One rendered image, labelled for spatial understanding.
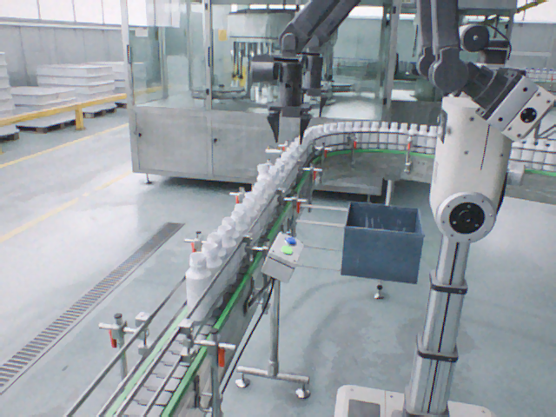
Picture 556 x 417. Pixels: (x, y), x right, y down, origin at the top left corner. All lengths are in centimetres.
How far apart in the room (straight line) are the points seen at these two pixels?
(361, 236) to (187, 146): 357
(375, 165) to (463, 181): 172
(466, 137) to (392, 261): 75
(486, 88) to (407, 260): 94
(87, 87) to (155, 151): 508
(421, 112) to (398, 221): 457
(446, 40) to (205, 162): 422
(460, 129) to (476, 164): 11
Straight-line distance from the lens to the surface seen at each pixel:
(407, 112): 665
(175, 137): 524
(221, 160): 510
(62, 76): 1057
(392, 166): 307
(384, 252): 191
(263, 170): 172
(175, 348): 109
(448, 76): 114
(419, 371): 172
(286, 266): 123
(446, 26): 117
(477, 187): 139
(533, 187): 298
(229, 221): 133
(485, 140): 134
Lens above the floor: 165
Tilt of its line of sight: 20 degrees down
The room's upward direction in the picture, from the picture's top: 2 degrees clockwise
